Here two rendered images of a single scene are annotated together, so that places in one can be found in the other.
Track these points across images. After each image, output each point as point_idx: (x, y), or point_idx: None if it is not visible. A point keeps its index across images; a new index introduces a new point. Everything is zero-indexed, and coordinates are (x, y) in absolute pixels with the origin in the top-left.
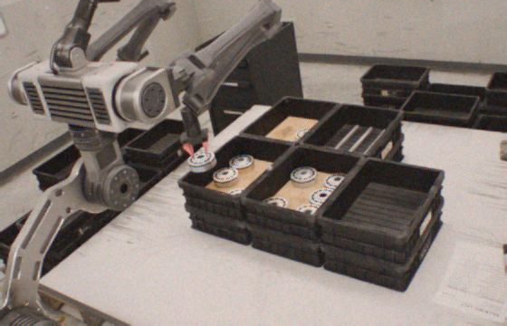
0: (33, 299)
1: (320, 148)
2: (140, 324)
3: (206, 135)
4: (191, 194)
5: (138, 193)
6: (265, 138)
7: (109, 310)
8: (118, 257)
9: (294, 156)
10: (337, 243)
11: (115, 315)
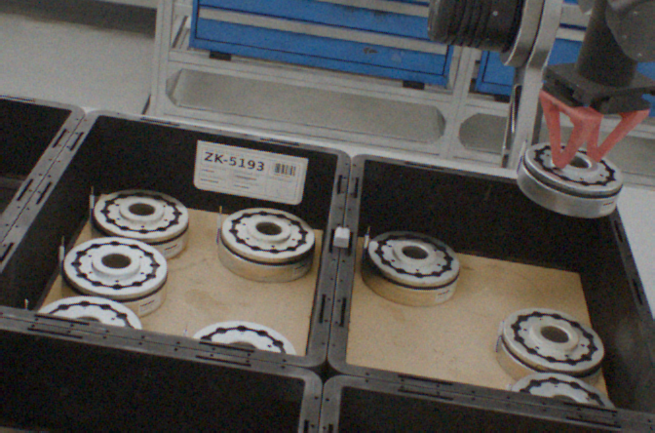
0: None
1: (196, 345)
2: (415, 159)
3: (547, 66)
4: (553, 227)
5: None
6: (514, 406)
7: (509, 174)
8: (648, 265)
9: (308, 354)
10: (26, 173)
11: (483, 167)
